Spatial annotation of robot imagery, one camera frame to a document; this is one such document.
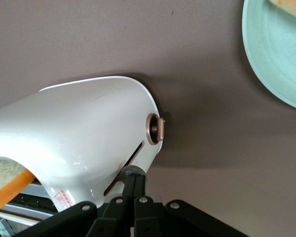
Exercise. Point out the toast slice with orange crust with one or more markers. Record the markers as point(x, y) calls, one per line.
point(5, 177)

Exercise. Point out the triangular orange bread piece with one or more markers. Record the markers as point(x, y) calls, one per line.
point(293, 6)

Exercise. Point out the white two-slot toaster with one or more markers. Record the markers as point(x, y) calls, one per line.
point(88, 118)

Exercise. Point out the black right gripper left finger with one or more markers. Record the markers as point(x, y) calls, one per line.
point(116, 214)

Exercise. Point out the mint green round plate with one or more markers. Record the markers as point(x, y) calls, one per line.
point(273, 61)

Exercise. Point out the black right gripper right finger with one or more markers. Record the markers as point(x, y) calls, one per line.
point(145, 217)

